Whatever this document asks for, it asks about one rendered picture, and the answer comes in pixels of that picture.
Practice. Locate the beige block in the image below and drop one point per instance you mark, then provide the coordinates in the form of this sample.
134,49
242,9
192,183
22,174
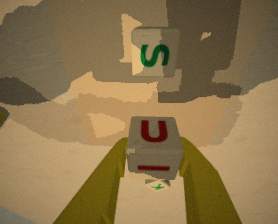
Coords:
154,51
157,185
154,148

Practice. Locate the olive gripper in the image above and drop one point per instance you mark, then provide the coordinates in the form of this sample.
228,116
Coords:
206,198

